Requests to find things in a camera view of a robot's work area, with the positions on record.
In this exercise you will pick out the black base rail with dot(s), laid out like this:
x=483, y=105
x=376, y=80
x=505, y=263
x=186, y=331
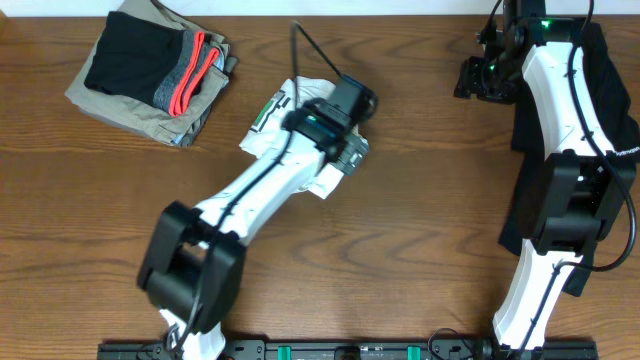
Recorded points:
x=438, y=348

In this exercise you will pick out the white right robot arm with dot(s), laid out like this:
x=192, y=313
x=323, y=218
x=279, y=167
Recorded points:
x=581, y=151

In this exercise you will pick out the white printed t-shirt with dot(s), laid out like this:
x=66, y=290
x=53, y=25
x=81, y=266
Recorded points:
x=267, y=126

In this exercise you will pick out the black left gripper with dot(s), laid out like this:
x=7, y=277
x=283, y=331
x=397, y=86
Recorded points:
x=352, y=154

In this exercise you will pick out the grey shorts with red trim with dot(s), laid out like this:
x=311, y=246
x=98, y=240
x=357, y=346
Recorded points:
x=196, y=57

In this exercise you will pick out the black garment on right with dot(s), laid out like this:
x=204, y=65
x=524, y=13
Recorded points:
x=612, y=104

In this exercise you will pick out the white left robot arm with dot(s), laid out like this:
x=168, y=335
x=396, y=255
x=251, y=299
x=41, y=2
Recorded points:
x=305, y=139

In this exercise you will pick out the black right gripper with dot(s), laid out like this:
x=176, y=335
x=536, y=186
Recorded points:
x=470, y=82

